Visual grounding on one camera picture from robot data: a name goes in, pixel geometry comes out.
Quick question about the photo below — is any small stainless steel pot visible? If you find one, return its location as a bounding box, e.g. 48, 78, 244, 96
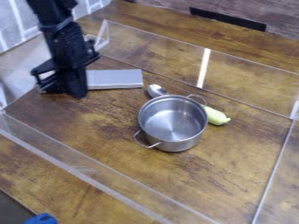
133, 94, 208, 152

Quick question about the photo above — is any clear acrylic enclosure wall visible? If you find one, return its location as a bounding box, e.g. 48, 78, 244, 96
0, 20, 299, 224

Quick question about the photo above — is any blue object at bottom edge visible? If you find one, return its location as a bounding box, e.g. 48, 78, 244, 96
22, 213, 59, 224

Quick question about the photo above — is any clear acrylic triangular stand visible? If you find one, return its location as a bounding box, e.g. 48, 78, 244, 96
84, 20, 109, 51

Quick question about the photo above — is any black bar on back wall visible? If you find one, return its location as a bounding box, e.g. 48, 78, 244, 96
189, 7, 267, 32

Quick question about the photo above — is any toy knife with grey blade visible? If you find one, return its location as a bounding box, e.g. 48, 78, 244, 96
87, 69, 144, 90

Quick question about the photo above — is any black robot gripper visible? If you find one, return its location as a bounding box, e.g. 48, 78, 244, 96
25, 0, 99, 99

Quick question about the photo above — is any spoon with green handle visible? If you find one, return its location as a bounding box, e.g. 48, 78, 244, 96
147, 84, 231, 126

